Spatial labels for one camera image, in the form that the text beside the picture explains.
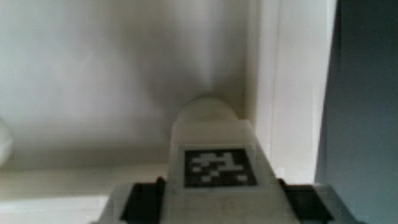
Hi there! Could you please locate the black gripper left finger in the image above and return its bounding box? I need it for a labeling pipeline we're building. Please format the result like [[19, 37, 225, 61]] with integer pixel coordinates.
[[120, 177, 166, 224]]

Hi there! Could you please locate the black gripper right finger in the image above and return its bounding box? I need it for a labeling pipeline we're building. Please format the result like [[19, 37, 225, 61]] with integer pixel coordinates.
[[278, 179, 333, 224]]

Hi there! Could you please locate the white table leg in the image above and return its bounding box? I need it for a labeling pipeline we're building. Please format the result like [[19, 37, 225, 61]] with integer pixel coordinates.
[[93, 96, 362, 224]]

